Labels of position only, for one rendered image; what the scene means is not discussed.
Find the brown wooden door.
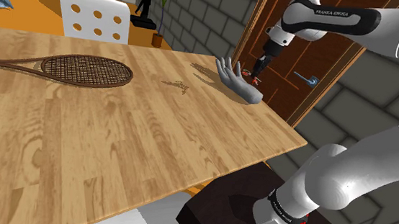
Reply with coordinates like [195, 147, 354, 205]
[226, 0, 399, 135]

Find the grey hand figure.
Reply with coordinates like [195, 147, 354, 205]
[212, 55, 266, 106]

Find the potted green plant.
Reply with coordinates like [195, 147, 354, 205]
[150, 0, 179, 50]

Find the black floor stand device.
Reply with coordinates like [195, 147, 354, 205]
[129, 0, 159, 31]

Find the dark robot stand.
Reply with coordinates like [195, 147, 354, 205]
[175, 156, 343, 224]

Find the brown tennis racket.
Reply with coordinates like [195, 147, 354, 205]
[0, 48, 135, 91]

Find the white chair with round holes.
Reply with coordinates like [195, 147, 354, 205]
[56, 0, 133, 45]

